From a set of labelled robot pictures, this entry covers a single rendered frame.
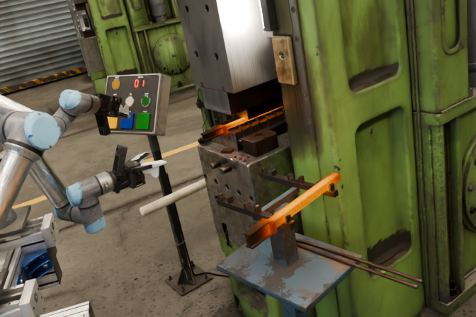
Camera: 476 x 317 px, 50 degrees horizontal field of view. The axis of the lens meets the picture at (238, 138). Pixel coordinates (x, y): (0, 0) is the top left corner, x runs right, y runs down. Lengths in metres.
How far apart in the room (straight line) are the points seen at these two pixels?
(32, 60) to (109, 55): 3.22
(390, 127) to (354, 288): 0.65
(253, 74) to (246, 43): 0.12
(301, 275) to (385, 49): 0.89
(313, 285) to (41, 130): 0.95
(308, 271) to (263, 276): 0.15
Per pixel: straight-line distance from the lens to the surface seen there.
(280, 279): 1.67
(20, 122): 1.67
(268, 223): 1.42
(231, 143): 2.05
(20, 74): 9.85
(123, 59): 6.90
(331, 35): 1.71
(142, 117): 2.37
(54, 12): 9.85
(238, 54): 1.90
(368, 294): 2.19
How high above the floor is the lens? 1.67
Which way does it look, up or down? 20 degrees down
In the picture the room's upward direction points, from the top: 11 degrees counter-clockwise
